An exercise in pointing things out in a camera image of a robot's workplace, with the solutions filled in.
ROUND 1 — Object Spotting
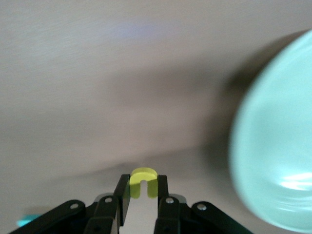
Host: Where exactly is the green plate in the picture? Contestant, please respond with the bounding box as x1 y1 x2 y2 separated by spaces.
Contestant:
229 29 312 232

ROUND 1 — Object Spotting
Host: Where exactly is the teal foam letter p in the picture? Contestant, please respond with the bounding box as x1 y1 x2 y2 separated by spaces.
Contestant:
16 214 41 227

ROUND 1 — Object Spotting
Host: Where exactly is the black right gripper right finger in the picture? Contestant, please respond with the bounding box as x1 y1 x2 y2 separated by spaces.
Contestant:
153 174 252 234

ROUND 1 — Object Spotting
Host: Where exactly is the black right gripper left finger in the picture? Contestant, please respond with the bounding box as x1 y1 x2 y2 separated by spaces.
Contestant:
9 173 131 234

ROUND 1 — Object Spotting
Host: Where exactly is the yellow foam letter u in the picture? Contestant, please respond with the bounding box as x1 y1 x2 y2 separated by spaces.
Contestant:
129 167 159 198

